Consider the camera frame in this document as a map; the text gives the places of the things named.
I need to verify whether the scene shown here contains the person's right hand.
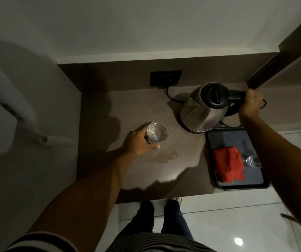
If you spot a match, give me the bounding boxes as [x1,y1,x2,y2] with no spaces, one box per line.
[238,89,264,124]

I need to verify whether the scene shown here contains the person's left hand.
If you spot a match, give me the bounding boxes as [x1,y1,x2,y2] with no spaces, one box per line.
[123,125,161,158]

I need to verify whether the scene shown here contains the clear drinking glass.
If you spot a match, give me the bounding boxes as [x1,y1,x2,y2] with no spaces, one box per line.
[246,155,263,168]
[144,121,170,145]

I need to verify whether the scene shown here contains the stainless steel electric kettle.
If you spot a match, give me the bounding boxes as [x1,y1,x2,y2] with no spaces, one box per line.
[179,82,247,134]

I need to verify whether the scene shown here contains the person's left forearm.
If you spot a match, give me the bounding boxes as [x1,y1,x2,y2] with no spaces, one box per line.
[26,148,140,252]

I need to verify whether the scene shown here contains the person's right forearm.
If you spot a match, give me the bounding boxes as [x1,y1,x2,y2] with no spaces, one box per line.
[240,114,301,248]

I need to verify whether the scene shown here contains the water spill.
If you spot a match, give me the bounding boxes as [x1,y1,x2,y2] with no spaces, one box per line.
[150,148,179,166]

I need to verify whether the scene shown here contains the black serving tray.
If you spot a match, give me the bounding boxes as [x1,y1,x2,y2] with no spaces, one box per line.
[205,127,271,191]

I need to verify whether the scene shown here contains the dark wooden shelf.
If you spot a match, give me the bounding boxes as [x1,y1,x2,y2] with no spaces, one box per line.
[246,8,301,90]

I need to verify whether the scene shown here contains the red folded cloth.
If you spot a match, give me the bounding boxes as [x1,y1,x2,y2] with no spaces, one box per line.
[213,146,245,183]

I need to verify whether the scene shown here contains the dark trousers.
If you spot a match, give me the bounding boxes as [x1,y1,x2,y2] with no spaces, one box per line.
[116,199,194,241]

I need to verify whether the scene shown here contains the black power cord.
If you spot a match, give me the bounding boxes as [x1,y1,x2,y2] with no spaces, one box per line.
[159,86,267,128]

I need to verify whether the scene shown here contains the black wall socket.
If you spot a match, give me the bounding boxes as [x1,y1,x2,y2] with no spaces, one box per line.
[150,70,183,87]

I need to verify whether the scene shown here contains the white coiled cord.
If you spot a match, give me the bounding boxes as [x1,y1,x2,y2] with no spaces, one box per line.
[17,123,74,149]

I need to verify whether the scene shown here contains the white wall hair dryer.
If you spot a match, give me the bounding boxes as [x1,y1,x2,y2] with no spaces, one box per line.
[0,50,39,130]

